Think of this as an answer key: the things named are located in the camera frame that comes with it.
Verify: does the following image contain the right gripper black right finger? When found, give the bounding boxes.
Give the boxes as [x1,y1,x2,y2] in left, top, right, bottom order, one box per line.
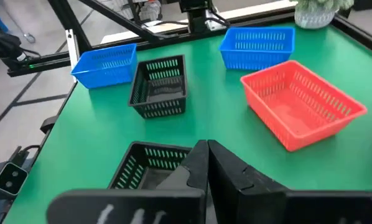
[207,139,372,224]

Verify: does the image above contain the black table edge clamp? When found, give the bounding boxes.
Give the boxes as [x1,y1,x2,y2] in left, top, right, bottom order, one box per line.
[39,115,58,134]

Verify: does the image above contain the blue slotted plastic basket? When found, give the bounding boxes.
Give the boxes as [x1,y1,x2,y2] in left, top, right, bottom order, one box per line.
[70,42,138,90]
[218,26,296,71]

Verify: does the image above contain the grey electronics box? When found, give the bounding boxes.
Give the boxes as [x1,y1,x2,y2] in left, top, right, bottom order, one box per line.
[120,0,162,25]

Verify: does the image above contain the green succulent in grey pot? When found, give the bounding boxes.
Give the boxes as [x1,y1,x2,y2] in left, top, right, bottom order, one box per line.
[293,0,355,30]

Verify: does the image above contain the red slotted plastic basket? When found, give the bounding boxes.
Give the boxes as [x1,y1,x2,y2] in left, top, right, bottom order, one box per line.
[239,60,368,152]

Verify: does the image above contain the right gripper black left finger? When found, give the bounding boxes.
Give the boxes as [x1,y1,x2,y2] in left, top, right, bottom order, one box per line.
[45,139,210,224]

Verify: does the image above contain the black slotted plastic basket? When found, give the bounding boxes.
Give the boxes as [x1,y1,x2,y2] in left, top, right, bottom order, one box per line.
[107,141,193,190]
[128,54,188,119]

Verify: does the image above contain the black depth camera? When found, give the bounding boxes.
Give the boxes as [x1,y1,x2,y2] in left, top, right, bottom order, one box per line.
[0,161,29,197]

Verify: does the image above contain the black device with cables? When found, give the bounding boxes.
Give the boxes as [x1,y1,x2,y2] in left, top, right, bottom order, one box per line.
[0,21,30,68]

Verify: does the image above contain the silver aluminium extrusion post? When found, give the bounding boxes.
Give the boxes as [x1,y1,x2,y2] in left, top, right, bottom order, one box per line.
[65,29,81,83]

